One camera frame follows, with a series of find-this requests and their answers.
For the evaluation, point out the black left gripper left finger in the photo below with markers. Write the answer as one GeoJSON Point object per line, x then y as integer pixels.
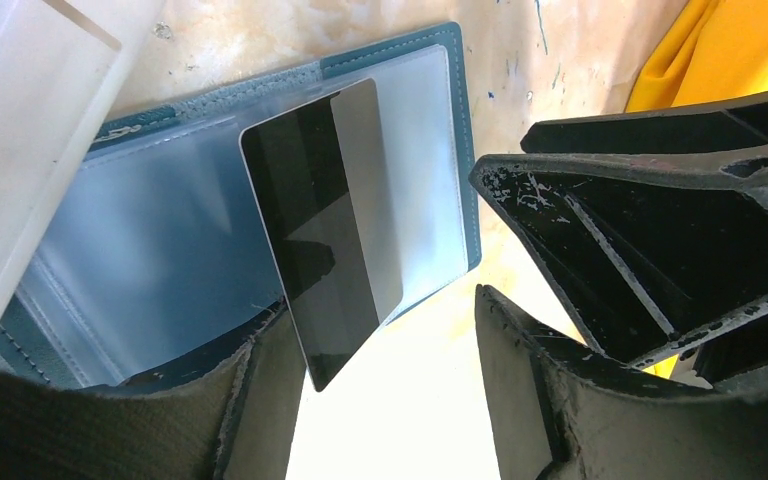
{"type": "Point", "coordinates": [226, 410]}

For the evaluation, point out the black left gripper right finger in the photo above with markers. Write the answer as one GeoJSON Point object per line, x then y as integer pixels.
{"type": "Point", "coordinates": [560, 410]}

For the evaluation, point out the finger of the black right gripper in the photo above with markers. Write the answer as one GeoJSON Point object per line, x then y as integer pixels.
{"type": "Point", "coordinates": [700, 128]}
{"type": "Point", "coordinates": [650, 254]}

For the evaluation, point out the blue leather card holder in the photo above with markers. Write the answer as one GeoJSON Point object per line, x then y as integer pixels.
{"type": "Point", "coordinates": [158, 246]}

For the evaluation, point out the dark grey credit card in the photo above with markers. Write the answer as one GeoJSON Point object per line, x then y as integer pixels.
{"type": "Point", "coordinates": [319, 175]}

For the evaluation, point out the white plastic card tray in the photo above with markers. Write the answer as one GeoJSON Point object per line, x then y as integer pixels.
{"type": "Point", "coordinates": [62, 65]}

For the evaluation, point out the yellow cloth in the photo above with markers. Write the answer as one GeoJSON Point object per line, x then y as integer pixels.
{"type": "Point", "coordinates": [715, 50]}

